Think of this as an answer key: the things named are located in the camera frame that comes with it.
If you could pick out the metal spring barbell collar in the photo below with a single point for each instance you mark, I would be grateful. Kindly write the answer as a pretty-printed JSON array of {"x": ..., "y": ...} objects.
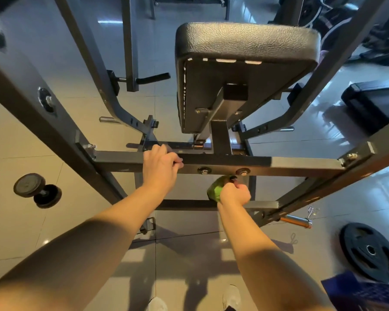
[{"x": 309, "y": 211}]

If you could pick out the green cleaning cloth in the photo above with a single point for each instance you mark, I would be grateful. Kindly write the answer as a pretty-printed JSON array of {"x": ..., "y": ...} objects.
[{"x": 216, "y": 189}]

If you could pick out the black dumbbell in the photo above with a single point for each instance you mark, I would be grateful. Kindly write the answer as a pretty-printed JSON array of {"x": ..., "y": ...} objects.
[{"x": 37, "y": 189}]

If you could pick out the person's right forearm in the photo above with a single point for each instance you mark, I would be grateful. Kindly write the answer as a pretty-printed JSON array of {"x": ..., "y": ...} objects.
[{"x": 272, "y": 268}]

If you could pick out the dark blue stand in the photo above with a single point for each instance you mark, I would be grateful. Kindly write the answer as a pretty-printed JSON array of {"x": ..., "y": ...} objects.
[{"x": 363, "y": 296}]

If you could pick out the chrome weight storage peg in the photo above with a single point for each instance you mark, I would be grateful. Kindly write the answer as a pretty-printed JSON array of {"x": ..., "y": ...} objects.
[
  {"x": 109, "y": 119},
  {"x": 286, "y": 129},
  {"x": 296, "y": 221}
]

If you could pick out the large black weight plate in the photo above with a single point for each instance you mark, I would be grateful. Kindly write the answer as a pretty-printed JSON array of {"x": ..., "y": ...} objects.
[{"x": 369, "y": 251}]

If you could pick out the black treadmill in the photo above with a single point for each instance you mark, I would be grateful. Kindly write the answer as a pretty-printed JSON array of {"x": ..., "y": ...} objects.
[{"x": 373, "y": 100}]

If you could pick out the grey steel gym machine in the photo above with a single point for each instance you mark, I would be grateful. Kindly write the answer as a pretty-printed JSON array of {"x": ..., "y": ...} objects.
[{"x": 52, "y": 100}]

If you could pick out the person's white right shoe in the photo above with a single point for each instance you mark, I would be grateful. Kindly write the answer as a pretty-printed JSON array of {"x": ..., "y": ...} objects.
[{"x": 232, "y": 297}]

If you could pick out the person's left forearm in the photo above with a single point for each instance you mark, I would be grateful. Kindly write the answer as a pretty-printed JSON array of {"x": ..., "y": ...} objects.
[{"x": 71, "y": 256}]

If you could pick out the black padded bench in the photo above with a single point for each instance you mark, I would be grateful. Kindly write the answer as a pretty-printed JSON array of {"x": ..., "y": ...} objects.
[{"x": 246, "y": 61}]

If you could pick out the person's right hand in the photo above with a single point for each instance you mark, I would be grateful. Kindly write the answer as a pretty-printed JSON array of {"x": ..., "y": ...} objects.
[{"x": 234, "y": 193}]

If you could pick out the person's left hand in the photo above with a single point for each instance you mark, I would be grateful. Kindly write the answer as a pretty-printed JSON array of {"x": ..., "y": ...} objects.
[{"x": 161, "y": 168}]

